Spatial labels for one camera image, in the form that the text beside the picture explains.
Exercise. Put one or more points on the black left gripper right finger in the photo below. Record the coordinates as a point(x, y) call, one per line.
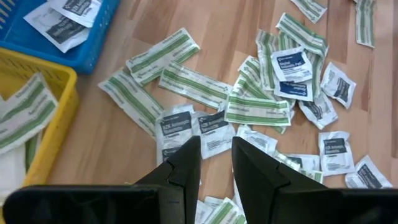
point(264, 193)

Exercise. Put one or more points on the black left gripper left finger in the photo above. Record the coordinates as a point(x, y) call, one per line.
point(183, 180)

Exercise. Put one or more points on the blue label alcohol pad packet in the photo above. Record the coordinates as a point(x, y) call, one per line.
point(293, 90)
point(290, 63)

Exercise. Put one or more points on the yellow plastic basket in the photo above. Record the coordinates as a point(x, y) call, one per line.
point(59, 124)

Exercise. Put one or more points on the blue plastic basket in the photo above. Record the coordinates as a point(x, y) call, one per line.
point(93, 46)

